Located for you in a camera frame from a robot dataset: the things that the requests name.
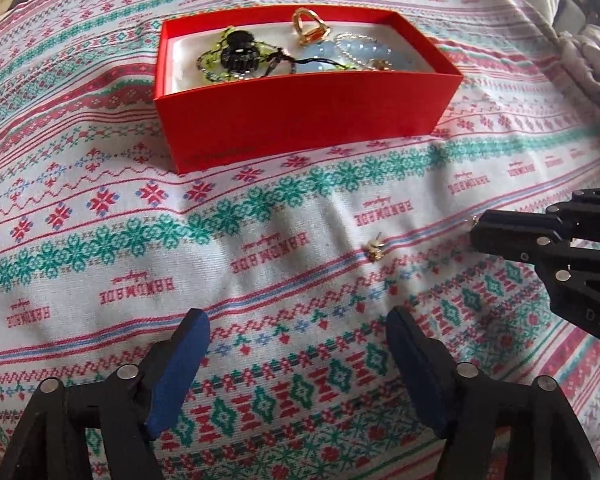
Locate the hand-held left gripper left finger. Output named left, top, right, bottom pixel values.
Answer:
left=0, top=308, right=211, bottom=480

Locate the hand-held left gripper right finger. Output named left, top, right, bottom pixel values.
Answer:
left=386, top=306, right=600, bottom=480

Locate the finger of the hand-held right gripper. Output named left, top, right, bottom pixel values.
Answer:
left=470, top=232, right=600, bottom=352
left=472, top=187, right=600, bottom=248

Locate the red cardboard box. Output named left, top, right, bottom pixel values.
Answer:
left=154, top=8, right=464, bottom=176

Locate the clear bead bracelet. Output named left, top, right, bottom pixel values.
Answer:
left=334, top=32, right=391, bottom=72

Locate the gold ring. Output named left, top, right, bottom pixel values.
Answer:
left=291, top=7, right=331, bottom=47

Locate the green bead bracelet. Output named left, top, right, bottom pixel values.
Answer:
left=196, top=29, right=297, bottom=82

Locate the black hair claw clip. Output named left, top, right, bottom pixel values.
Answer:
left=219, top=30, right=261, bottom=79

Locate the printed patterned blanket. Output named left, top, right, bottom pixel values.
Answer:
left=0, top=0, right=600, bottom=480

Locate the lavender fleece blanket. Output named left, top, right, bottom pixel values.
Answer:
left=555, top=25, right=600, bottom=92

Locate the pale blue bead bracelet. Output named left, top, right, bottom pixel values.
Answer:
left=296, top=42, right=397, bottom=75

